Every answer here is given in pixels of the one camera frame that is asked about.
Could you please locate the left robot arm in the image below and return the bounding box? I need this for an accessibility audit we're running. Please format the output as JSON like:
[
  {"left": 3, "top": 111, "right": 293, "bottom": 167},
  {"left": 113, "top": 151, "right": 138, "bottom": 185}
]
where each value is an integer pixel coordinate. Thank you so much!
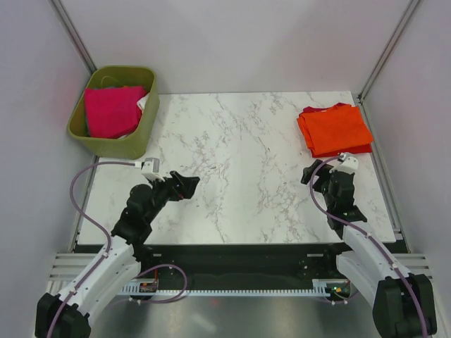
[{"left": 35, "top": 171, "right": 200, "bottom": 337}]

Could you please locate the aluminium frame post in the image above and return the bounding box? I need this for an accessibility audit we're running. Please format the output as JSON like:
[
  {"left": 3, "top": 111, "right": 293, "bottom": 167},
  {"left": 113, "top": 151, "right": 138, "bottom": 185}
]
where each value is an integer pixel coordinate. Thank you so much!
[
  {"left": 49, "top": 0, "right": 97, "bottom": 74},
  {"left": 354, "top": 0, "right": 423, "bottom": 104}
]

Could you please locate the aluminium rail profile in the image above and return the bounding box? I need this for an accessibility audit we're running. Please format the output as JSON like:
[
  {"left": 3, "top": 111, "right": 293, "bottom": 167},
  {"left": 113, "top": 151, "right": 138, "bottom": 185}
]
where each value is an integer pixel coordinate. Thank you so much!
[{"left": 49, "top": 253, "right": 96, "bottom": 281}]

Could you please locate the magenta t shirt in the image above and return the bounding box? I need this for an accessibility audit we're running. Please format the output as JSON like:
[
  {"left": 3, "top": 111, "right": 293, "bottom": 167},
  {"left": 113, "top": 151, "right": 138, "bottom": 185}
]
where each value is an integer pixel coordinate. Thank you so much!
[{"left": 84, "top": 86, "right": 147, "bottom": 139}]

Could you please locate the left aluminium frame post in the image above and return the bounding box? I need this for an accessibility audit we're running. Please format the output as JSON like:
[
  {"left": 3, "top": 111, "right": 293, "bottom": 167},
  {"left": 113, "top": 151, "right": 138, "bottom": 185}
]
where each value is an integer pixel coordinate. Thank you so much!
[{"left": 49, "top": 0, "right": 97, "bottom": 74}]

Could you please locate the white orange t shirt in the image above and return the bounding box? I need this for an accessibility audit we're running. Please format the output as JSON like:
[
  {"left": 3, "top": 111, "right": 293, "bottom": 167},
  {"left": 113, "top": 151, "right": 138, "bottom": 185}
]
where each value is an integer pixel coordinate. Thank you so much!
[{"left": 119, "top": 93, "right": 149, "bottom": 139}]

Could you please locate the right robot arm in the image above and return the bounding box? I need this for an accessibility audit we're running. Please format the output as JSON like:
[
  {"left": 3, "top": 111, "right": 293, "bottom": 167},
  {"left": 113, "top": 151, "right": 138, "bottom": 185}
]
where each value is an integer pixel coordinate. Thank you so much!
[{"left": 301, "top": 153, "right": 438, "bottom": 337}]

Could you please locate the white slotted cable duct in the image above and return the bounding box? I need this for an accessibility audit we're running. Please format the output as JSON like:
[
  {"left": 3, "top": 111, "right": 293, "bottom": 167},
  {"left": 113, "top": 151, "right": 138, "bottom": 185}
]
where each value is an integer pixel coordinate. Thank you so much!
[{"left": 118, "top": 280, "right": 342, "bottom": 297}]

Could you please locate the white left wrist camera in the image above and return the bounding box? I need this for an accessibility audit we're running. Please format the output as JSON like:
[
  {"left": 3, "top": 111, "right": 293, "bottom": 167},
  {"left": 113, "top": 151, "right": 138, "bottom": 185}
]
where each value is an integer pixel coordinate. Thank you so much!
[{"left": 141, "top": 158, "right": 163, "bottom": 182}]

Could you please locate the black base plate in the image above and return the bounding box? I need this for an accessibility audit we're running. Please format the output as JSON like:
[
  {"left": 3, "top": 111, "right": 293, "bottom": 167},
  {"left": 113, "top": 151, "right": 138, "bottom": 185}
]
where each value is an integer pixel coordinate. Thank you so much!
[{"left": 141, "top": 243, "right": 350, "bottom": 291}]

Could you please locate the folded orange t shirt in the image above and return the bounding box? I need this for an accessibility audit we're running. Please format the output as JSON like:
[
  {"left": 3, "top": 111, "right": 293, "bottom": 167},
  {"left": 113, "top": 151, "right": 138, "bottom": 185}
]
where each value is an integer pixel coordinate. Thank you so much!
[{"left": 296, "top": 106, "right": 373, "bottom": 158}]

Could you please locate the olive green plastic bin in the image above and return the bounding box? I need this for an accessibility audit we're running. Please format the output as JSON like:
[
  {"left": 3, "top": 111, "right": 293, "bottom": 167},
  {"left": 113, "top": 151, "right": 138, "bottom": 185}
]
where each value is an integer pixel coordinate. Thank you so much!
[{"left": 67, "top": 65, "right": 160, "bottom": 159}]

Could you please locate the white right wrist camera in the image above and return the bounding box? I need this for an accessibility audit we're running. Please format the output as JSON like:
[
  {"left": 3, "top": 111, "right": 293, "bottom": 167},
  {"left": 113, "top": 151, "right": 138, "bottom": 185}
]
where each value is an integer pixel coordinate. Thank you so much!
[{"left": 335, "top": 153, "right": 359, "bottom": 175}]

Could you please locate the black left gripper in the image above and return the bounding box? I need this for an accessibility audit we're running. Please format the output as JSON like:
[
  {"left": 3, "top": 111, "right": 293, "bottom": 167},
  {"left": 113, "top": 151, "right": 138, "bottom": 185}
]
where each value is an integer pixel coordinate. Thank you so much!
[{"left": 145, "top": 170, "right": 199, "bottom": 223}]

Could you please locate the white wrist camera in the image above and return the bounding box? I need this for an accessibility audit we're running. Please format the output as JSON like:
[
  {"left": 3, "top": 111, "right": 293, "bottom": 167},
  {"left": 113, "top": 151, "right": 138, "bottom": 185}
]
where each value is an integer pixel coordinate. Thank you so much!
[
  {"left": 141, "top": 158, "right": 163, "bottom": 182},
  {"left": 335, "top": 153, "right": 359, "bottom": 175}
]

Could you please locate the right aluminium frame post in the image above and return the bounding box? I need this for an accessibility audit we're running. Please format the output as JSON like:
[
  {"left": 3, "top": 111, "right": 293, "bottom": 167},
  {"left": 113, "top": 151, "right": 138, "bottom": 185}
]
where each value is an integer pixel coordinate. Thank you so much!
[{"left": 354, "top": 0, "right": 423, "bottom": 104}]

